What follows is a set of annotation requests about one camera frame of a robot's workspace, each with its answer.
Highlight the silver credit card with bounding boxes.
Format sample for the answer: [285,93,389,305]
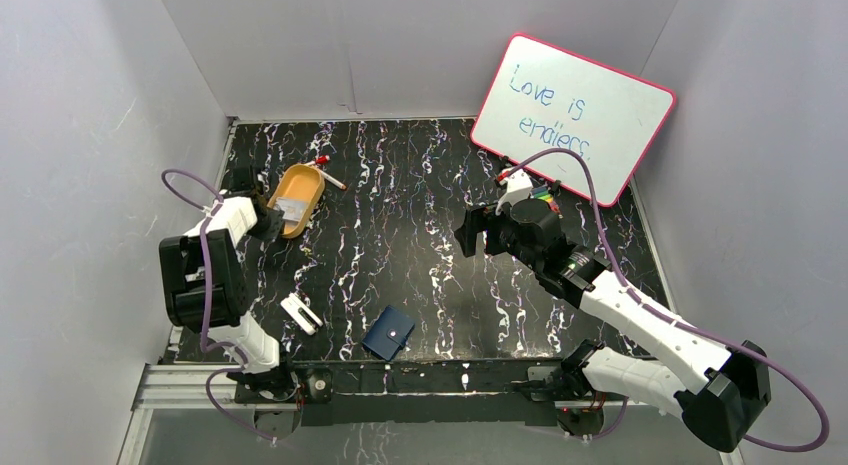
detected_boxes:
[274,197,308,224]

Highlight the orange oval tray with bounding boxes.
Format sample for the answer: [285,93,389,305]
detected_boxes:
[269,164,325,239]

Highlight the blue leather card holder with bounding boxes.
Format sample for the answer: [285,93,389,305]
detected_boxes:
[362,306,415,362]

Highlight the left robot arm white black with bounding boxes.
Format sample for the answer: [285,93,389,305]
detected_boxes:
[158,166,299,401]

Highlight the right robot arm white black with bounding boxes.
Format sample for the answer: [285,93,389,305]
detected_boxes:
[454,199,771,453]

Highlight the pack of coloured markers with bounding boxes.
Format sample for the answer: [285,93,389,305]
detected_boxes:
[529,184,561,215]

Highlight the red capped marker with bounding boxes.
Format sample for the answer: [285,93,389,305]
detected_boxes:
[306,155,330,166]

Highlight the white marker red tip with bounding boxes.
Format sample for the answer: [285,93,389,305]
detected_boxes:
[320,170,347,190]

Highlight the pink framed whiteboard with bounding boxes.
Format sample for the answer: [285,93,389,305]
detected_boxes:
[470,34,676,207]

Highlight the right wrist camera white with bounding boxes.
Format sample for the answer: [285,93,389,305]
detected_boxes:
[495,168,533,215]

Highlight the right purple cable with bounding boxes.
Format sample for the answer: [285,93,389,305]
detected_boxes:
[496,147,831,454]

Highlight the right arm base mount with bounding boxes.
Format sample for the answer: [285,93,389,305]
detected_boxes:
[514,365,627,442]

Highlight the aluminium frame rail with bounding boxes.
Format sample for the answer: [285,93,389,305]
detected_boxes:
[119,362,743,465]

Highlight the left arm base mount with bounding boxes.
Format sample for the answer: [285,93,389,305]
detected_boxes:
[226,366,334,442]

